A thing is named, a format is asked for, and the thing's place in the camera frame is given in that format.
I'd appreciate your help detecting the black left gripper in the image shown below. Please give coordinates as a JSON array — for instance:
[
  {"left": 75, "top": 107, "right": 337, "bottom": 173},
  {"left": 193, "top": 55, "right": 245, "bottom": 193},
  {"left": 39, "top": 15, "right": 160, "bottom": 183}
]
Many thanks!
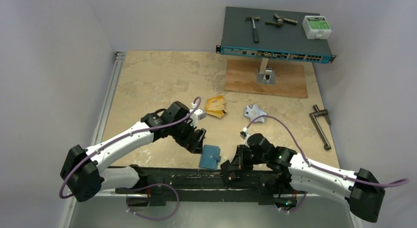
[{"left": 170, "top": 117, "right": 205, "bottom": 153}]

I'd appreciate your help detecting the blue leather card holder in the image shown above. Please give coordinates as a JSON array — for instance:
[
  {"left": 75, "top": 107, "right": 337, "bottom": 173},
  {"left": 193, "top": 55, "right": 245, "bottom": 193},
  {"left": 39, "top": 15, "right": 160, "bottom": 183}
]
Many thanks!
[{"left": 199, "top": 144, "right": 221, "bottom": 170}]

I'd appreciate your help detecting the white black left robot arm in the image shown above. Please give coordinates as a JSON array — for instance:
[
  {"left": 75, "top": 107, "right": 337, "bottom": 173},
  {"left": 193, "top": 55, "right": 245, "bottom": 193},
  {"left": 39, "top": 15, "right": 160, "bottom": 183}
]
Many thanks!
[{"left": 59, "top": 96, "right": 207, "bottom": 202}]

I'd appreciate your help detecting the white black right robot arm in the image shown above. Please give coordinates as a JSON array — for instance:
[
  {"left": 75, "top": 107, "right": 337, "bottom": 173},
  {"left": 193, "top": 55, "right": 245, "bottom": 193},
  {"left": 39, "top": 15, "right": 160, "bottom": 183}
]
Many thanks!
[{"left": 221, "top": 132, "right": 386, "bottom": 223}]

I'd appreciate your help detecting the orange credit card stack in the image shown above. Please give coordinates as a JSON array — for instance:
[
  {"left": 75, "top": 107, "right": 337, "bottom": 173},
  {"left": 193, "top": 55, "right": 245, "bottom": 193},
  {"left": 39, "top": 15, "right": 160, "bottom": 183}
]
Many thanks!
[{"left": 205, "top": 95, "right": 227, "bottom": 118}]

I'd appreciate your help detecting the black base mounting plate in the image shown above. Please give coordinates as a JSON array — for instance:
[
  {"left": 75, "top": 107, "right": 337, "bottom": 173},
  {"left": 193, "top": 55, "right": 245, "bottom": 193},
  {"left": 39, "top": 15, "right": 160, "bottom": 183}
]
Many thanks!
[{"left": 115, "top": 166, "right": 304, "bottom": 209}]

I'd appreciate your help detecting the plywood board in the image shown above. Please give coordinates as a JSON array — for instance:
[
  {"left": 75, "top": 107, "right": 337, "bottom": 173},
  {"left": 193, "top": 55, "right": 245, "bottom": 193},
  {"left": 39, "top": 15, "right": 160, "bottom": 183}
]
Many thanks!
[{"left": 225, "top": 59, "right": 308, "bottom": 98}]

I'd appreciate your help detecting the small grey hammer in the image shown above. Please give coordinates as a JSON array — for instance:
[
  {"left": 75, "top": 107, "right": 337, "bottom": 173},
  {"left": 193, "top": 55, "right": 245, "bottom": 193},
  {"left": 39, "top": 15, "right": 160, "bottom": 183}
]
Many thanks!
[{"left": 245, "top": 16, "right": 260, "bottom": 43}]

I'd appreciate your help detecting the dark metal clamp tool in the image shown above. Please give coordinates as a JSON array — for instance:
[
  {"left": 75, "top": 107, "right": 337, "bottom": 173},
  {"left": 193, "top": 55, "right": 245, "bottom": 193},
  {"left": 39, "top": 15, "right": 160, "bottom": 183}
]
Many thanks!
[{"left": 265, "top": 13, "right": 298, "bottom": 28}]

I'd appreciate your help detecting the white green electrical box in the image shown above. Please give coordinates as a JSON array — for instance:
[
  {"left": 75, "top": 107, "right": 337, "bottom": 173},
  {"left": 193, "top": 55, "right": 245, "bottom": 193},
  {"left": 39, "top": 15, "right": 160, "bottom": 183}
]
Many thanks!
[{"left": 302, "top": 15, "right": 331, "bottom": 40}]

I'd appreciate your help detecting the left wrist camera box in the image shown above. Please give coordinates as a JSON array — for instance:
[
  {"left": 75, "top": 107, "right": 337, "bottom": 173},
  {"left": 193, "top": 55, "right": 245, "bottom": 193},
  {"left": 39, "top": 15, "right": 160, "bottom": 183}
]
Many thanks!
[{"left": 190, "top": 104, "right": 207, "bottom": 123}]

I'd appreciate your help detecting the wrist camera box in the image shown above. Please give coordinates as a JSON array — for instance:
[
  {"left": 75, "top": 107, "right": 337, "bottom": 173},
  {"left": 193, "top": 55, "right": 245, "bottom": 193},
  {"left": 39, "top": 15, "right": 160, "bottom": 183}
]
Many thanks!
[
  {"left": 190, "top": 104, "right": 207, "bottom": 123},
  {"left": 239, "top": 127, "right": 251, "bottom": 140}
]

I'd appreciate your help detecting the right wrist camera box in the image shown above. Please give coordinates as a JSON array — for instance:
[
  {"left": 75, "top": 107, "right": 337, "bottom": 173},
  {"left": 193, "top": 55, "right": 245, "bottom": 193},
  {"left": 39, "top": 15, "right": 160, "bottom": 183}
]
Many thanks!
[{"left": 239, "top": 127, "right": 251, "bottom": 140}]

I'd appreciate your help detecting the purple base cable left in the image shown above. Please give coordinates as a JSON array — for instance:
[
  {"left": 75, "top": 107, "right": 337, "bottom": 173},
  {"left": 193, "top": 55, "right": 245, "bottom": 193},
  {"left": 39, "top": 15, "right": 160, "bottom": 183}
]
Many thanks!
[{"left": 125, "top": 182, "right": 181, "bottom": 221}]

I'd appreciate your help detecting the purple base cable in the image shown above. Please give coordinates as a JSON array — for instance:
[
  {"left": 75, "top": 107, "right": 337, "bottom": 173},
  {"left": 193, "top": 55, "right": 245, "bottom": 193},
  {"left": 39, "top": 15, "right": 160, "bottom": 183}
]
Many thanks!
[
  {"left": 277, "top": 191, "right": 308, "bottom": 214},
  {"left": 125, "top": 182, "right": 181, "bottom": 221}
]

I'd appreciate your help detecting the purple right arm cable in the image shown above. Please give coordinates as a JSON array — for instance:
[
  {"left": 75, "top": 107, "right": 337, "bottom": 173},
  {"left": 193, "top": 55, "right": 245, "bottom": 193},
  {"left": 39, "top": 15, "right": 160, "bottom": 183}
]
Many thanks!
[{"left": 242, "top": 114, "right": 410, "bottom": 188}]

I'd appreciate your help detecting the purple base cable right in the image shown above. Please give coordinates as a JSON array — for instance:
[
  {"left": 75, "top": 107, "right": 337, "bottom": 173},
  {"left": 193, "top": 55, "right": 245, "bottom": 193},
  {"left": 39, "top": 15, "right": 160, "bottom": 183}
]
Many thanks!
[{"left": 277, "top": 191, "right": 308, "bottom": 214}]

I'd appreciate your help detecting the aluminium frame rail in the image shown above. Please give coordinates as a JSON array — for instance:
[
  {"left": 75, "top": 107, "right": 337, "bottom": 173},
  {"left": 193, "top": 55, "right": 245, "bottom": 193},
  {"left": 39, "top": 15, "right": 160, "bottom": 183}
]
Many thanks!
[{"left": 66, "top": 51, "right": 356, "bottom": 198}]

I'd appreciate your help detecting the metal stand post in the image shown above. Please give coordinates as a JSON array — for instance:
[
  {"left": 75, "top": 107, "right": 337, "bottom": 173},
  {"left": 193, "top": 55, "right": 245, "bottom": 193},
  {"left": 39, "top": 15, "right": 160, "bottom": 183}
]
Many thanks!
[{"left": 257, "top": 58, "right": 275, "bottom": 85}]

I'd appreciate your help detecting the grey metal crank handle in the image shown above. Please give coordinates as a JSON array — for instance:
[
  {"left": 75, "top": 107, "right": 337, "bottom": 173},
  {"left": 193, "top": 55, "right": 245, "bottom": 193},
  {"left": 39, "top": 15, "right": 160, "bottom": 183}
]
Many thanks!
[{"left": 309, "top": 104, "right": 332, "bottom": 151}]

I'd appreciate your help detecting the blue network switch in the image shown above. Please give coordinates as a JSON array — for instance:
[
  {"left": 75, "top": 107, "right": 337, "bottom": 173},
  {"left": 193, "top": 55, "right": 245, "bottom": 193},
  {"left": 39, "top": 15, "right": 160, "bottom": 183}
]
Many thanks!
[{"left": 216, "top": 6, "right": 336, "bottom": 63}]

